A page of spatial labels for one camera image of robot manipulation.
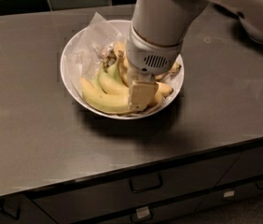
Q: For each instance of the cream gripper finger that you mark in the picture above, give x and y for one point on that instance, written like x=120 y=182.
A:
x=141 y=94
x=132 y=74

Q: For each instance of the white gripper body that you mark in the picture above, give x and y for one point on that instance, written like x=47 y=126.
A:
x=148 y=55

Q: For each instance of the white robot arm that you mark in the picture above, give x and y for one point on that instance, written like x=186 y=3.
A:
x=177 y=15

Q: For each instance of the small lower right banana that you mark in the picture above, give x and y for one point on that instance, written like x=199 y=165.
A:
x=157 y=99

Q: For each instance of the greenish middle banana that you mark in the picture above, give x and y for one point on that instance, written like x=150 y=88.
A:
x=110 y=79

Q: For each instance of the dark left drawer front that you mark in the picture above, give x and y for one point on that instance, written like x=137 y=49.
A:
x=18 y=209

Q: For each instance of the dark drawer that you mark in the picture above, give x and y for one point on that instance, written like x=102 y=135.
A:
x=182 y=205
x=87 y=204
x=18 y=209
x=249 y=164

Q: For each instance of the dark right drawer front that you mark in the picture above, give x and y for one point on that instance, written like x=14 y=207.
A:
x=249 y=164

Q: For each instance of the dark middle drawer front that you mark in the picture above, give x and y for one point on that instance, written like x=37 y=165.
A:
x=87 y=204

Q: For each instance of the white bowl with bananas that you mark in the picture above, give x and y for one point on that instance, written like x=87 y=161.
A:
x=80 y=59

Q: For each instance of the top yellow banana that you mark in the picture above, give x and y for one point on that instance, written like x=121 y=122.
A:
x=176 y=66

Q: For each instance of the lower dark drawer front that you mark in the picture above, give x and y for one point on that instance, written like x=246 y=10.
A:
x=182 y=205

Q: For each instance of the large yellow banana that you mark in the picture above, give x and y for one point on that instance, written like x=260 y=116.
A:
x=112 y=104

